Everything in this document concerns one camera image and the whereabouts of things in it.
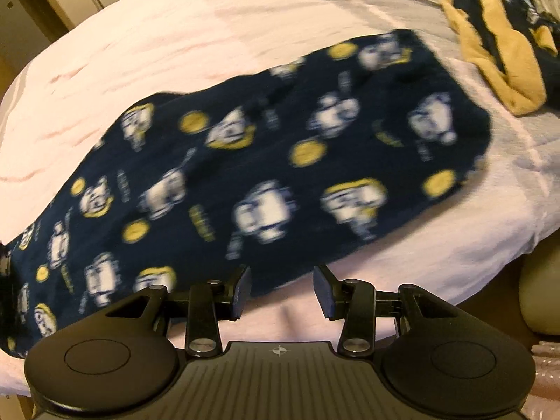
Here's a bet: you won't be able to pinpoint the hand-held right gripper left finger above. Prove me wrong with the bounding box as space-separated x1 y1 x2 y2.
105 264 253 357

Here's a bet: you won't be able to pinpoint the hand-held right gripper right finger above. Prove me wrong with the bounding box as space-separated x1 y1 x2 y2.
312 264 458 357

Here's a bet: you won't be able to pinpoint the pink curtain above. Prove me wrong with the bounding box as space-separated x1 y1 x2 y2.
527 335 560 420

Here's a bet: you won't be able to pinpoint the navy top with yellow lining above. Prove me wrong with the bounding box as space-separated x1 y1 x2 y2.
439 0 560 117

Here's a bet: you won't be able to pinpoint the striped grey pink bedspread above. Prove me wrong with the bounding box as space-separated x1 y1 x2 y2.
0 0 560 405

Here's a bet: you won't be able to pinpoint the navy cartoon print pants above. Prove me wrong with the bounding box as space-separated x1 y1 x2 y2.
0 28 493 356

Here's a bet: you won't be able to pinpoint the round white side table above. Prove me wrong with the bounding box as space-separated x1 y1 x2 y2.
518 251 560 336

